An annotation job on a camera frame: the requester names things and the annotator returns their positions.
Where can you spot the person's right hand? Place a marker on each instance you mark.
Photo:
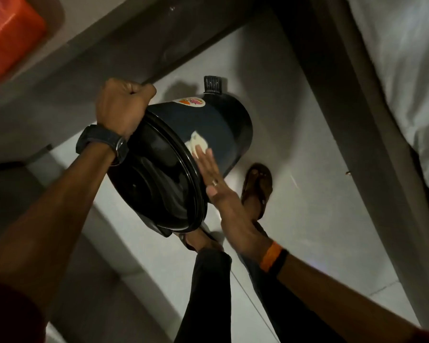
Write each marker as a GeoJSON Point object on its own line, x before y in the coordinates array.
{"type": "Point", "coordinates": [232, 217]}

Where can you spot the person's left hand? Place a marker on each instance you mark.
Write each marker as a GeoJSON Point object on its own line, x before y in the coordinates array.
{"type": "Point", "coordinates": [118, 105]}

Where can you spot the person's left fingers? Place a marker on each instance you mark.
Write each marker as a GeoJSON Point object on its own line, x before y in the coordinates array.
{"type": "Point", "coordinates": [143, 91]}

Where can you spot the person's right thumb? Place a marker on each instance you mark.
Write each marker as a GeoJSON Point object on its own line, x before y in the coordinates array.
{"type": "Point", "coordinates": [212, 195]}

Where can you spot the dark blue pedal bin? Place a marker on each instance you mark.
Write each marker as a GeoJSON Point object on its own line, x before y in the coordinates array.
{"type": "Point", "coordinates": [171, 164]}

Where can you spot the white cleaning cloth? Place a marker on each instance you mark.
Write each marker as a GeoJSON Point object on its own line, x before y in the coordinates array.
{"type": "Point", "coordinates": [195, 141]}

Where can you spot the person's left forearm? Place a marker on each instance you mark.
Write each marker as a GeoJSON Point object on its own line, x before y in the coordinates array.
{"type": "Point", "coordinates": [50, 225]}

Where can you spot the person's right forearm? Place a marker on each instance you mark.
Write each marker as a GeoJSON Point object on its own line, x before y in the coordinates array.
{"type": "Point", "coordinates": [343, 303]}

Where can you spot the brown sandal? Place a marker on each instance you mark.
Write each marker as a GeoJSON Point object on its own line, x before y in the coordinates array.
{"type": "Point", "coordinates": [191, 241]}
{"type": "Point", "coordinates": [257, 185]}

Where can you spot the black wristwatch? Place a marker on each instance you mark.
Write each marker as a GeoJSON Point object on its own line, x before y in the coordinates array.
{"type": "Point", "coordinates": [105, 137]}

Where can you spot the orange wristband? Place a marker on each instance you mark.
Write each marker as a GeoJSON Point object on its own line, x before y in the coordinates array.
{"type": "Point", "coordinates": [270, 257]}

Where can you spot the black wristband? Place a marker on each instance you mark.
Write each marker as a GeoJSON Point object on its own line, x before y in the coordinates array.
{"type": "Point", "coordinates": [280, 264]}

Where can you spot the black trousers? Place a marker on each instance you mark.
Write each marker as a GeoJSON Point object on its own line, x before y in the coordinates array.
{"type": "Point", "coordinates": [207, 300]}

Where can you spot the orange plastic container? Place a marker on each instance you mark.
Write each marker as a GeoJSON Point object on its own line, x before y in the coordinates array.
{"type": "Point", "coordinates": [9, 35]}

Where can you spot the white bed sheet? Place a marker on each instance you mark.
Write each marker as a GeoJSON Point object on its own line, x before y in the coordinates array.
{"type": "Point", "coordinates": [407, 67]}

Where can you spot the red left shirt sleeve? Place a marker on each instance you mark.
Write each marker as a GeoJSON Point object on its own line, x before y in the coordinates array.
{"type": "Point", "coordinates": [10, 314]}

